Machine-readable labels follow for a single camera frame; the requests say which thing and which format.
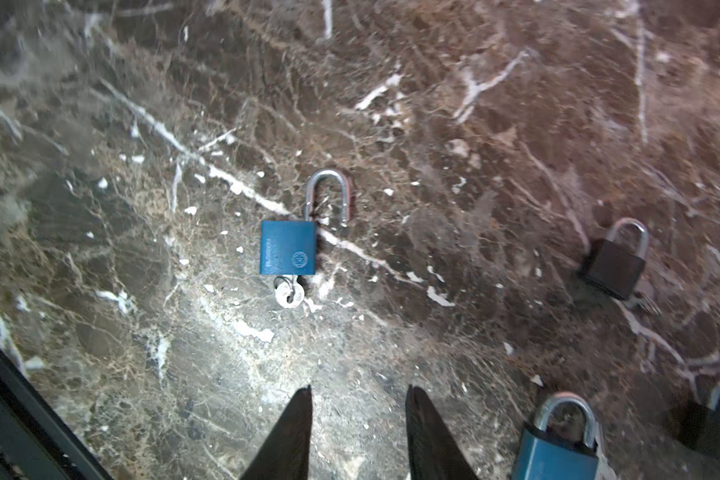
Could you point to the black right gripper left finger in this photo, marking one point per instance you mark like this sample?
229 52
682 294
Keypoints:
285 452

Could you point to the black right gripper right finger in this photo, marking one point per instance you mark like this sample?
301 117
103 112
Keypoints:
432 451

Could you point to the large blue padlock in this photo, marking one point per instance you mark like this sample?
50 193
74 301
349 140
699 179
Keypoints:
543 454

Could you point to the dark brown padlock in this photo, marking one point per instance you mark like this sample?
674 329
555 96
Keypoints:
613 269

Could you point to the black front mounting rail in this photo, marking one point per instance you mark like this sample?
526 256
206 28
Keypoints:
34 442

